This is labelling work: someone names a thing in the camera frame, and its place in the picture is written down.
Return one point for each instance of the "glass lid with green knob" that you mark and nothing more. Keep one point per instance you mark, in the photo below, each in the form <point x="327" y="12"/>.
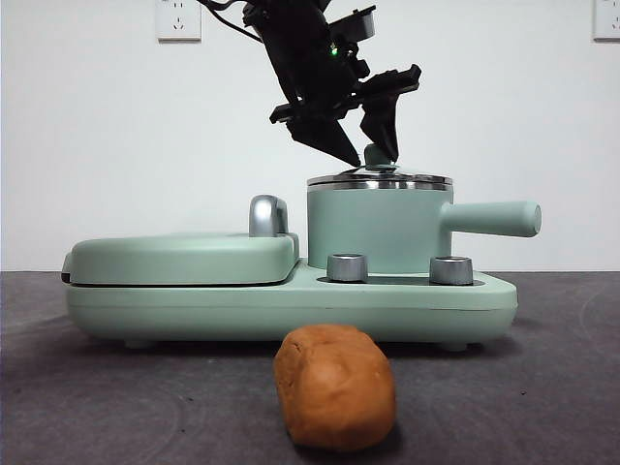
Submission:
<point x="374" y="155"/>

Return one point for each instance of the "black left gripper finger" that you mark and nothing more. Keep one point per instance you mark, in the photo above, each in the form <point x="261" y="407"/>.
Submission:
<point x="327" y="135"/>
<point x="383" y="121"/>

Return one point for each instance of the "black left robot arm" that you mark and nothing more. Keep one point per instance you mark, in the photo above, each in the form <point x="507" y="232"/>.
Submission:
<point x="300" y="58"/>

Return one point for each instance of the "brown potato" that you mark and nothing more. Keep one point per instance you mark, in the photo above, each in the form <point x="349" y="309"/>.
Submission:
<point x="334" y="392"/>

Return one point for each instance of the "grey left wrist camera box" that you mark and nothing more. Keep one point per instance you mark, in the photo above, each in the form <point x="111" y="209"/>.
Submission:
<point x="361" y="24"/>

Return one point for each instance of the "silver control knob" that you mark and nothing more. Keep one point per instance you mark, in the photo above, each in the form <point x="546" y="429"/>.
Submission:
<point x="451" y="270"/>
<point x="347" y="268"/>

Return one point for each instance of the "white wall socket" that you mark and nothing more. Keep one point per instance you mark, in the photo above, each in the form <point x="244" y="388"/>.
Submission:
<point x="178" y="21"/>
<point x="608" y="19"/>

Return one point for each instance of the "mint green breakfast machine base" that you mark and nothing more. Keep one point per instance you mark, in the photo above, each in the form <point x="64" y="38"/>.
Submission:
<point x="242" y="310"/>

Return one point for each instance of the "mint green griddle cover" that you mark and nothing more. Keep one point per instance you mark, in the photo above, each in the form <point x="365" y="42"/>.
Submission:
<point x="169" y="259"/>

